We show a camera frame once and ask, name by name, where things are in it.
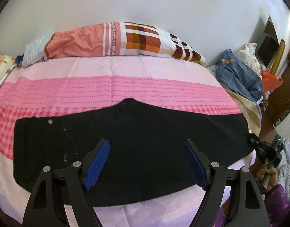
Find black jeans with sequins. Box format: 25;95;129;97
13;99;253;207

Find purple sleeved right forearm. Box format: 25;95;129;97
264;184;290;227

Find person's right hand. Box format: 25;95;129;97
254;166;278;193

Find dark wooden furniture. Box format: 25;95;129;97
255;17;290;136

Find orange plastic bag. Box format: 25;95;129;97
262;68;283;93

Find blue checked cloth pile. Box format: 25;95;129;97
216;49;263;104

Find pink checked bed sheet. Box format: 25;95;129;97
0;56;240;222

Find floral cream pillow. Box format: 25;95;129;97
0;54;16;88

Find salmon and plaid pillow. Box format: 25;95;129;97
16;22;205;68

